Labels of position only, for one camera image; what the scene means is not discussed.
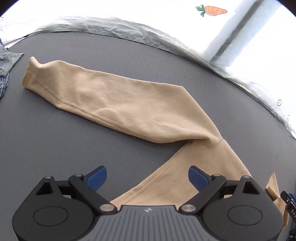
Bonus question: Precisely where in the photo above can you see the blue checkered cloth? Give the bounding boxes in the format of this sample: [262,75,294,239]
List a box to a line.
[0,73,9,98]

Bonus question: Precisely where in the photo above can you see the beige long-sleeve garment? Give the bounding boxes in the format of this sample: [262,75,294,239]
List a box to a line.
[21,56,290,230]

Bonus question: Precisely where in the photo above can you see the grey crumpled garment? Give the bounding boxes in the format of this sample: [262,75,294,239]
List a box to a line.
[0,40,24,77]

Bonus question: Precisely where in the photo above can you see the white printed plastic sheet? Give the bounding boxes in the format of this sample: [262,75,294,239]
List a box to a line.
[1,1,295,137]

